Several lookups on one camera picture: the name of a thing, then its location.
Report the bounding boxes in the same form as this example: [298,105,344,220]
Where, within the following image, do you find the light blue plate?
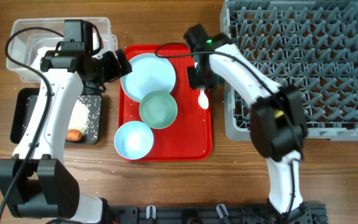
[121,53,177,103]

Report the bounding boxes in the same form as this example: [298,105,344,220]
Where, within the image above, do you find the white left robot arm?
[0,19,132,223]

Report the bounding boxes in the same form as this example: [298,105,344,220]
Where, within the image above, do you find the orange carrot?
[65,129,83,142]

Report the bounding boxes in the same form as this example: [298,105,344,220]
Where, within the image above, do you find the white rice pile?
[68,100,90,135]

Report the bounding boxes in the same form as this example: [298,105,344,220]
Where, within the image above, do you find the black waste tray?
[10,88,102,145]

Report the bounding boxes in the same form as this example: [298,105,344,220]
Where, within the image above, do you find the clear plastic bin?
[6,17,118,83]

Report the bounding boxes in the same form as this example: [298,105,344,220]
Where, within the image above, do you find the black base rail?
[111,203,328,224]

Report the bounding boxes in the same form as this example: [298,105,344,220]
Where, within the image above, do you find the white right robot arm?
[183,24,308,217]

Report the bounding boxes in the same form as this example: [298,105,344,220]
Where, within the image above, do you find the grey dishwasher rack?
[220,1,358,141]

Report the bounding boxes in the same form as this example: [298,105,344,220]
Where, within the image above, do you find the light blue bowl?
[114,121,154,160]

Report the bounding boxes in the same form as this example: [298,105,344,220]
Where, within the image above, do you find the white plastic spoon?
[198,88,209,110]

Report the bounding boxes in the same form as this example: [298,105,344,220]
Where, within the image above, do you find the green bowl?
[139,91,178,129]

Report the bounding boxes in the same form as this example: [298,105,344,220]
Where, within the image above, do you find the white tissue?
[31,47,52,70]

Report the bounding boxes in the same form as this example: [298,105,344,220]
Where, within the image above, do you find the red plastic tray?
[117,45,213,162]

